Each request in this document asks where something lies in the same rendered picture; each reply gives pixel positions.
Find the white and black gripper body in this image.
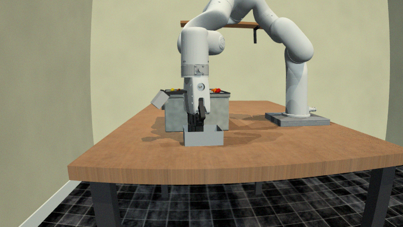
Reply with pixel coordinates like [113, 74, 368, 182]
[181, 75, 211, 115]

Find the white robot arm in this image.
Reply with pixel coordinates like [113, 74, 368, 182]
[177, 0, 317, 118]

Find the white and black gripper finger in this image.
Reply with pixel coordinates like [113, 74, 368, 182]
[187, 113, 193, 132]
[192, 98, 206, 132]

